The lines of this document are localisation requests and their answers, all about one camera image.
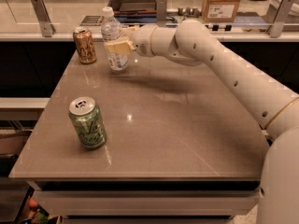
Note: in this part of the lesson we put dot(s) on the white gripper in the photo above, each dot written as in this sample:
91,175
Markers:
141,41

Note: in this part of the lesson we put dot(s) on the clear plastic water bottle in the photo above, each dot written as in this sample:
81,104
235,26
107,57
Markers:
111,30

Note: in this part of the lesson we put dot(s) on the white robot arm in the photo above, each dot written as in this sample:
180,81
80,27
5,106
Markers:
274,106

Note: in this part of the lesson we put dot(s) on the orange soda can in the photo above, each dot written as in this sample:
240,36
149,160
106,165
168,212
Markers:
84,44

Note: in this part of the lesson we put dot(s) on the green soda can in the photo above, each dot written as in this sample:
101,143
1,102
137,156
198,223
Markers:
87,121

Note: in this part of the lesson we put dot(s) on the open dark tray box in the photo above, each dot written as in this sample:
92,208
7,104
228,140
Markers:
133,6

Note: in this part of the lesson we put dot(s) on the brown cardboard box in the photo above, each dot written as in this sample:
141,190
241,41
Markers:
219,10

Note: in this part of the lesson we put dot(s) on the grey table drawer cabinet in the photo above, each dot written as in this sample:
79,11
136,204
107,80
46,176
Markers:
147,203

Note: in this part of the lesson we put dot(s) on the middle metal railing bracket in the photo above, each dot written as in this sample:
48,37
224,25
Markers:
161,12

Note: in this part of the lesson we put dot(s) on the metal railing bracket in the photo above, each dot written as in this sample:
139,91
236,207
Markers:
161,12
46,26
277,17

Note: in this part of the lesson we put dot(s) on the left metal railing bracket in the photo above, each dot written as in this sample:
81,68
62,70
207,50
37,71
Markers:
46,26

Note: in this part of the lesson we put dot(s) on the right metal railing bracket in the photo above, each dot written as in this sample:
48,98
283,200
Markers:
277,17

